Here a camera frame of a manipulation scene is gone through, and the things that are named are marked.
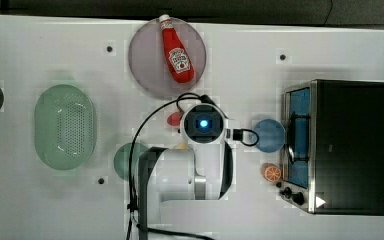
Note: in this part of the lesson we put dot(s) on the yellow plush peeled banana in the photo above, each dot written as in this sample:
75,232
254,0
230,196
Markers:
181,146

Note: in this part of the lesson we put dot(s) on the grey round plate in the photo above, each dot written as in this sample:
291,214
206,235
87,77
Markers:
148,65

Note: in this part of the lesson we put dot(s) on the green plastic cup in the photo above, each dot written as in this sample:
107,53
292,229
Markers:
122,156

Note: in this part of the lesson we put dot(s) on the red plush ketchup bottle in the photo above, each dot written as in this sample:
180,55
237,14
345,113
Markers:
176,56

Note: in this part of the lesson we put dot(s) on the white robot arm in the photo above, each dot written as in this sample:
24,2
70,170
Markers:
203,170

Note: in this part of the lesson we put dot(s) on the green perforated oval basket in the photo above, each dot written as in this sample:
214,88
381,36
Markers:
64,127

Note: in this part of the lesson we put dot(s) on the dark red plush strawberry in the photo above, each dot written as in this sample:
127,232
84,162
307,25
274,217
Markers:
174,119

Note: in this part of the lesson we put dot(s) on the plush orange half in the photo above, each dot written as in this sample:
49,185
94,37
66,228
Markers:
271,172

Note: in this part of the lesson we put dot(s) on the silver black toaster oven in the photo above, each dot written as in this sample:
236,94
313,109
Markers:
333,157

